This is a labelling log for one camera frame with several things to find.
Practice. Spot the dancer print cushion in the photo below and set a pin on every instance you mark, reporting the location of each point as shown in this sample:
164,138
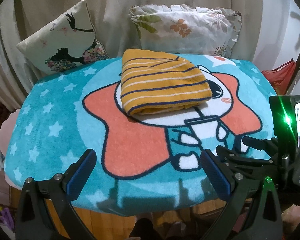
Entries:
67,42

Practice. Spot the beige curtain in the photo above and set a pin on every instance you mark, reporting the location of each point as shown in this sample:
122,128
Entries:
21,18

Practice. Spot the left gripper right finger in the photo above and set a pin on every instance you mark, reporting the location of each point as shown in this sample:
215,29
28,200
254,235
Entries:
252,209

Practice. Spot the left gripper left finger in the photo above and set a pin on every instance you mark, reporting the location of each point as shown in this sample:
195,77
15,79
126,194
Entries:
33,220

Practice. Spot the red fabric bag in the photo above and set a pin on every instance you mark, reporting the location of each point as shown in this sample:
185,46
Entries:
280,77

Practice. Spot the white floral leaf pillow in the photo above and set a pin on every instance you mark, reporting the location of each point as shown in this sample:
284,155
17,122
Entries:
186,30

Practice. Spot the yellow striped knit sweater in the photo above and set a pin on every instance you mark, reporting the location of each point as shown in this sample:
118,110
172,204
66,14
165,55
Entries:
154,82

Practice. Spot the turquoise cartoon star blanket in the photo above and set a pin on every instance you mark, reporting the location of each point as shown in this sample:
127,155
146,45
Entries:
146,163

